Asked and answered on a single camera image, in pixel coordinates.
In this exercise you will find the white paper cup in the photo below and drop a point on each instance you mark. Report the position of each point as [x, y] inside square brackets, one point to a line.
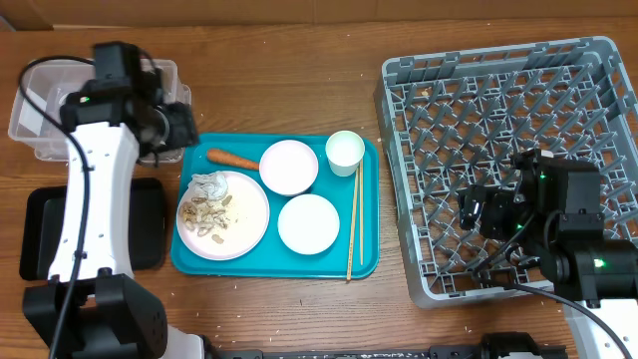
[344, 151]

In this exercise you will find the black rail at bottom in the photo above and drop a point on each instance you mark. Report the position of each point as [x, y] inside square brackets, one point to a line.
[503, 345]

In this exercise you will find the white tissue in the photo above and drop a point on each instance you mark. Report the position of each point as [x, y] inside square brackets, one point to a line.
[211, 187]

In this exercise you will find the black plastic tray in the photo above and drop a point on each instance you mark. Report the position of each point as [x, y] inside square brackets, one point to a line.
[44, 219]

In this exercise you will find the pink plate with food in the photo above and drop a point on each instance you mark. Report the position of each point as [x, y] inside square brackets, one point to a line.
[249, 212]

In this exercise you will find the white bowl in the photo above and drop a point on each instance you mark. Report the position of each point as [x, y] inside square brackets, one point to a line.
[308, 224]

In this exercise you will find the teal plastic tray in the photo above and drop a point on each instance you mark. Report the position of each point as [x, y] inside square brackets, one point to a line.
[271, 257]

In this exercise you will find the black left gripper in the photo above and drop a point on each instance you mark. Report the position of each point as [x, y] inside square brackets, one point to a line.
[179, 127]

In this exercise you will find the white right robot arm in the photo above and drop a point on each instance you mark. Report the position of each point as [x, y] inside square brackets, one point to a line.
[553, 214]

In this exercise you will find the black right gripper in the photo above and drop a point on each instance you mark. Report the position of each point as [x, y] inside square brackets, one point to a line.
[494, 203]

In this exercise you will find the grey plastic dish rack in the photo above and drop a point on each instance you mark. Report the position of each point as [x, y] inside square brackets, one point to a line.
[449, 120]

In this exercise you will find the pink bowl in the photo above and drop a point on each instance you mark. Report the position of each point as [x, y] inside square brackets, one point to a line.
[288, 167]

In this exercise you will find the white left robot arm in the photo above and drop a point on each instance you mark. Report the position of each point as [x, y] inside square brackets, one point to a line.
[91, 306]

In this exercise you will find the clear plastic waste bin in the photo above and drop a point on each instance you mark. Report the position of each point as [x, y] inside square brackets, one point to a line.
[48, 85]

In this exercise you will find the orange carrot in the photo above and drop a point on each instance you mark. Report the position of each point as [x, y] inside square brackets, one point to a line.
[221, 157]

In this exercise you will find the food scraps and rice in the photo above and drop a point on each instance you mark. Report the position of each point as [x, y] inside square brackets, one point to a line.
[207, 217]

